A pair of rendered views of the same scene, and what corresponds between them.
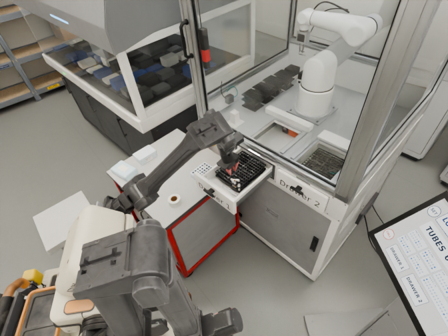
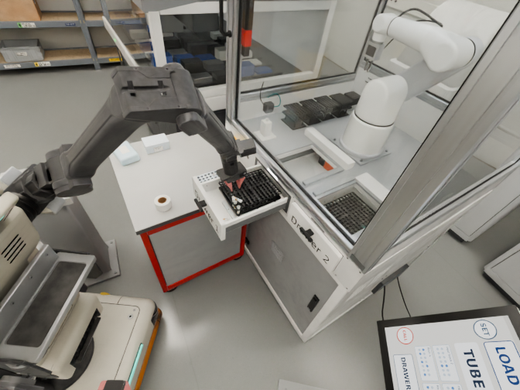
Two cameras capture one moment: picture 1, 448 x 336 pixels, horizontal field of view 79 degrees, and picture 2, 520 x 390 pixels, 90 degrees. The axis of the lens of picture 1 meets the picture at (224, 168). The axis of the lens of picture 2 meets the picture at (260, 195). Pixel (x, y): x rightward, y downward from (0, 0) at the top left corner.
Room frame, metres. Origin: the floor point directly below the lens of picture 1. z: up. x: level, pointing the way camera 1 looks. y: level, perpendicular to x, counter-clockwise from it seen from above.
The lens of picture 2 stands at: (0.23, -0.19, 1.71)
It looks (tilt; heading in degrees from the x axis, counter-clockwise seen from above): 47 degrees down; 4
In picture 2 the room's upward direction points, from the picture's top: 9 degrees clockwise
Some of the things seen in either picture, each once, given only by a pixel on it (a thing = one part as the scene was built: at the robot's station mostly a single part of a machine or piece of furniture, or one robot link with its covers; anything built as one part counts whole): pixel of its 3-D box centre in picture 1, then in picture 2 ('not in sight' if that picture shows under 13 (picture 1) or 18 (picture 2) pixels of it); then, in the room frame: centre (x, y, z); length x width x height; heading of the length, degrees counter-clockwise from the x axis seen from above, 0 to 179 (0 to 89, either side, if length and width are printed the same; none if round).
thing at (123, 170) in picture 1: (124, 170); (124, 152); (1.22, 0.62, 0.78); 0.15 x 0.10 x 0.04; 51
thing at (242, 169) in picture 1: (241, 172); (249, 192); (1.03, -0.09, 0.87); 0.22 x 0.18 x 0.06; 131
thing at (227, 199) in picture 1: (215, 192); (207, 206); (0.90, 0.06, 0.87); 0.29 x 0.02 x 0.11; 41
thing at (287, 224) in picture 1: (298, 175); (324, 217); (1.38, -0.56, 0.40); 1.03 x 0.95 x 0.80; 41
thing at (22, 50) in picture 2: not in sight; (22, 50); (3.35, 3.33, 0.22); 0.40 x 0.30 x 0.17; 126
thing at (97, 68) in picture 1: (131, 31); (193, 12); (2.61, 0.70, 1.13); 1.78 x 1.14 x 0.45; 41
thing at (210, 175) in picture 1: (241, 171); (251, 192); (1.03, -0.10, 0.86); 0.40 x 0.26 x 0.06; 131
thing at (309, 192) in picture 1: (300, 189); (311, 235); (0.86, -0.38, 0.87); 0.29 x 0.02 x 0.11; 41
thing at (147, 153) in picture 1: (145, 155); (155, 143); (1.34, 0.50, 0.79); 0.13 x 0.09 x 0.05; 131
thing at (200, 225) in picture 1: (182, 205); (185, 213); (1.21, 0.33, 0.38); 0.62 x 0.58 x 0.76; 41
